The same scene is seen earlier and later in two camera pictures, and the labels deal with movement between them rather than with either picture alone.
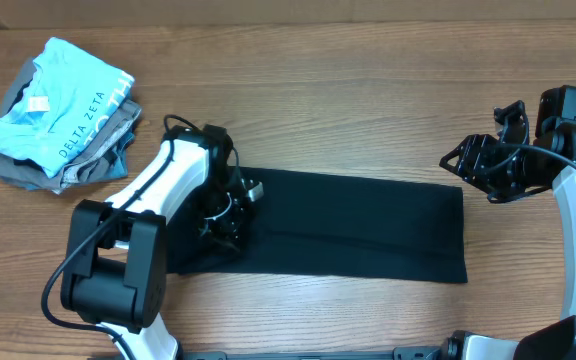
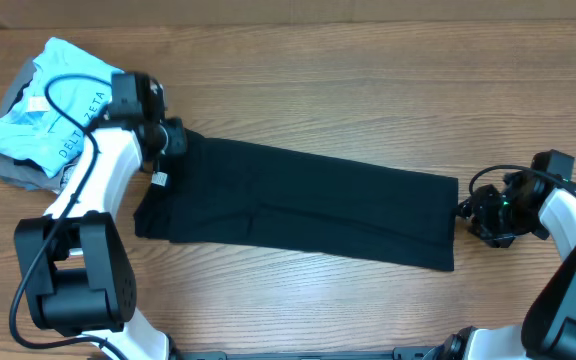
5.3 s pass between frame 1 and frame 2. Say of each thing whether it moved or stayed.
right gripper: moved
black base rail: stayed
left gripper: moved
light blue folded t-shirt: stayed
